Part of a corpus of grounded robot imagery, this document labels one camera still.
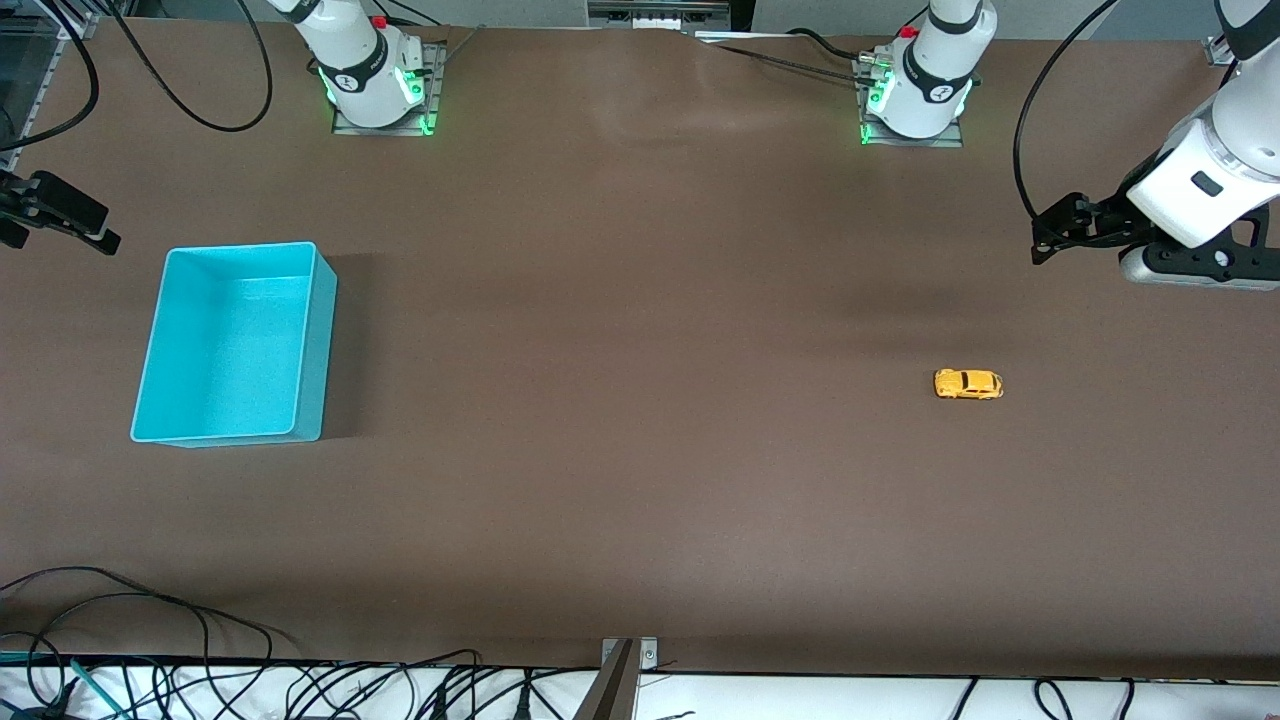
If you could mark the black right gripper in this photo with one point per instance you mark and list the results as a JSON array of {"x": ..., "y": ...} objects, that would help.
[{"x": 40, "y": 201}]

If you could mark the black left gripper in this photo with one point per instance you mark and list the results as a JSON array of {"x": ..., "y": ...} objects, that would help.
[{"x": 1108, "y": 222}]

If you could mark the yellow toy beetle car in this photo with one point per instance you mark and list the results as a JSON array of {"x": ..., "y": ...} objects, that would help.
[{"x": 968, "y": 384}]

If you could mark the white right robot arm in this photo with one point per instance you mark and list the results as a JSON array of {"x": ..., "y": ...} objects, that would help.
[{"x": 360, "y": 60}]

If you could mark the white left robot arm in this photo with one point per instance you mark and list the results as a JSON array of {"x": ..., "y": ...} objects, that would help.
[{"x": 930, "y": 70}]

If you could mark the teal plastic bin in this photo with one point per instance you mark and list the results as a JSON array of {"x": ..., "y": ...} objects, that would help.
[{"x": 225, "y": 350}]

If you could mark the grey power strip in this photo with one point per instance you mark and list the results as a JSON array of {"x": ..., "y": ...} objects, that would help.
[{"x": 660, "y": 14}]

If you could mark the aluminium frame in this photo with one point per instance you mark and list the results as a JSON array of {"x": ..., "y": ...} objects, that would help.
[{"x": 40, "y": 95}]

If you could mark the small metal corner bracket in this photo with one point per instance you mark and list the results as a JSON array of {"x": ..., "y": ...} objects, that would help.
[{"x": 1218, "y": 50}]

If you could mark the metal clamp bracket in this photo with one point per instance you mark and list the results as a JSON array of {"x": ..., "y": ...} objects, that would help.
[{"x": 648, "y": 655}]

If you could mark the dark grey camera pole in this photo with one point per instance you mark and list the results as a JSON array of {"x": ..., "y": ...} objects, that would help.
[{"x": 610, "y": 690}]

